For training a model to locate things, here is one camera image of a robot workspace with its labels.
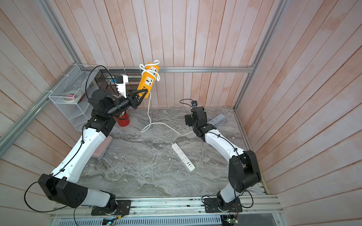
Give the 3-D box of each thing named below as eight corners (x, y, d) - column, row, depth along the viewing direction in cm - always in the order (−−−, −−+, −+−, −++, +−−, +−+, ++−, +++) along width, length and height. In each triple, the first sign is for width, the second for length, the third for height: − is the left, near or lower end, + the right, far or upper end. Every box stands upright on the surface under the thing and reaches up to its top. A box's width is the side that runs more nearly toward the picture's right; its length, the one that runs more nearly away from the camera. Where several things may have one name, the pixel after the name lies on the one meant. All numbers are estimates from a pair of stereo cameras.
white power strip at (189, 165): (191, 172, 87) (191, 171, 85) (171, 147, 99) (171, 145, 97) (195, 169, 89) (196, 167, 87) (175, 144, 100) (175, 142, 98)
